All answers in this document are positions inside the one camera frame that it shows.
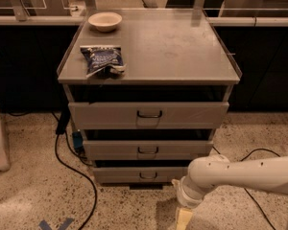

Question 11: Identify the grey drawer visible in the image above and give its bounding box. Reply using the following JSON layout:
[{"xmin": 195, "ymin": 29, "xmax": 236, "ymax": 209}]
[
  {"xmin": 69, "ymin": 102, "xmax": 228, "ymax": 129},
  {"xmin": 84, "ymin": 140, "xmax": 213, "ymax": 160},
  {"xmin": 92, "ymin": 167, "xmax": 187, "ymax": 184}
]

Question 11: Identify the grey bottom drawer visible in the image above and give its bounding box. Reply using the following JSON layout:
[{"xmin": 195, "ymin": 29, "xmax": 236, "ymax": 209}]
[{"xmin": 92, "ymin": 167, "xmax": 187, "ymax": 184}]

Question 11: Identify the white bowl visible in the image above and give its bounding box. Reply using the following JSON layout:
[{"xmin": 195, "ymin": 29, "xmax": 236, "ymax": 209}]
[{"xmin": 88, "ymin": 12, "xmax": 122, "ymax": 33}]

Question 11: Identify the black cable on right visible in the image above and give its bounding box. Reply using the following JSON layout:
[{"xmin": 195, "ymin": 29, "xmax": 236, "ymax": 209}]
[{"xmin": 212, "ymin": 146, "xmax": 281, "ymax": 230}]

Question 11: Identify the blue power adapter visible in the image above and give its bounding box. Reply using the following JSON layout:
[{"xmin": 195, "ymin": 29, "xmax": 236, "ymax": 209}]
[{"xmin": 72, "ymin": 131, "xmax": 83, "ymax": 150}]

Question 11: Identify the blue tape cross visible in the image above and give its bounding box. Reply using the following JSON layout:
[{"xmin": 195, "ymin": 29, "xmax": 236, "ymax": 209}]
[{"xmin": 38, "ymin": 218, "xmax": 75, "ymax": 230}]

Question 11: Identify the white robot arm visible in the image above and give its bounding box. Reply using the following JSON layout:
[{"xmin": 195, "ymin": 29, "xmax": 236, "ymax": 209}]
[{"xmin": 172, "ymin": 154, "xmax": 288, "ymax": 230}]

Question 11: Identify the black cable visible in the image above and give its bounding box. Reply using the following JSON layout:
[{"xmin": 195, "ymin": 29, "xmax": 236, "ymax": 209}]
[
  {"xmin": 212, "ymin": 146, "xmax": 281, "ymax": 230},
  {"xmin": 51, "ymin": 111, "xmax": 98, "ymax": 230}
]

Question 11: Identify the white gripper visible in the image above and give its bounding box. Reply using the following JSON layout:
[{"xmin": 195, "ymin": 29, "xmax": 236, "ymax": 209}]
[{"xmin": 171, "ymin": 176, "xmax": 204, "ymax": 230}]

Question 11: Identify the grey drawer cabinet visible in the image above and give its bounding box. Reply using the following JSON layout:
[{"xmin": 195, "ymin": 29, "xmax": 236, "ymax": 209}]
[{"xmin": 56, "ymin": 9, "xmax": 243, "ymax": 190}]

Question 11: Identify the blue chip bag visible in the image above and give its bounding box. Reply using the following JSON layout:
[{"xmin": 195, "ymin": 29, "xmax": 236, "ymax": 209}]
[{"xmin": 80, "ymin": 45, "xmax": 126, "ymax": 78}]

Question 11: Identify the grey middle drawer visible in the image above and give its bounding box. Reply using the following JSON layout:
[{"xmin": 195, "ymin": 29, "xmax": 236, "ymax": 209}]
[{"xmin": 84, "ymin": 140, "xmax": 213, "ymax": 160}]

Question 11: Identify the grey top drawer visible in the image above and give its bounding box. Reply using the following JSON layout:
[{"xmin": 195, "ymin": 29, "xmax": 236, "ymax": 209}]
[{"xmin": 69, "ymin": 102, "xmax": 228, "ymax": 129}]

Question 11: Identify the black cable on left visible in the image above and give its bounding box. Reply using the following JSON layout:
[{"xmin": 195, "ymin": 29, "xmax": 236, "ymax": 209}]
[{"xmin": 51, "ymin": 111, "xmax": 98, "ymax": 230}]

